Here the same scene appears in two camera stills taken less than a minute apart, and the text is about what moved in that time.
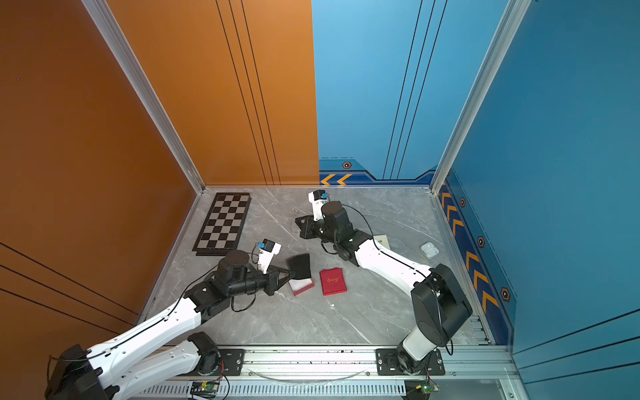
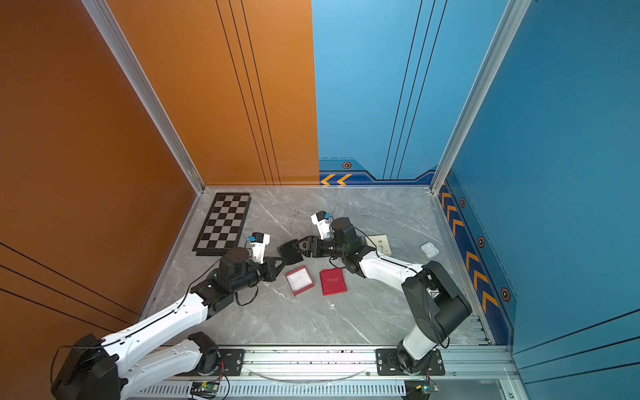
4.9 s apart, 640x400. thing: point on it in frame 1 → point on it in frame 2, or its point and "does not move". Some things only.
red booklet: (332, 282) does not move
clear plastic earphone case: (429, 250) does not move
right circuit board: (420, 389) does not move
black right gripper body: (319, 229) → (329, 247)
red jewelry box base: (300, 285) does not move
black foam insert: (301, 265) → (290, 252)
